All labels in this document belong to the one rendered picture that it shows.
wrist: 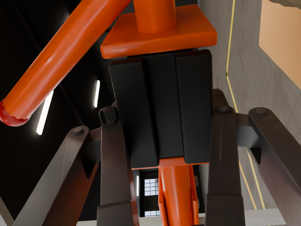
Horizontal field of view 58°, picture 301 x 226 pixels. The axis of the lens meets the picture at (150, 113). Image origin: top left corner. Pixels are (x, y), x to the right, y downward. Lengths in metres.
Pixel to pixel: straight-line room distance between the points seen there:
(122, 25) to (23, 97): 0.08
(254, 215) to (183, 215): 3.05
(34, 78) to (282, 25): 0.25
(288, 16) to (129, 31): 0.20
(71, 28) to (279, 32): 0.24
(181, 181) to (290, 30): 0.19
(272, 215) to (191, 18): 3.18
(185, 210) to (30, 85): 0.15
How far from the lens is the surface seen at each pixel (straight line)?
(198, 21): 0.16
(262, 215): 3.29
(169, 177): 0.20
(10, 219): 3.71
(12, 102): 0.21
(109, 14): 0.17
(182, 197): 0.21
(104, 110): 0.15
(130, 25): 0.18
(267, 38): 0.38
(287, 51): 0.32
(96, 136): 0.16
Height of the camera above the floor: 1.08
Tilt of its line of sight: 6 degrees up
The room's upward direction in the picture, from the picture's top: 96 degrees counter-clockwise
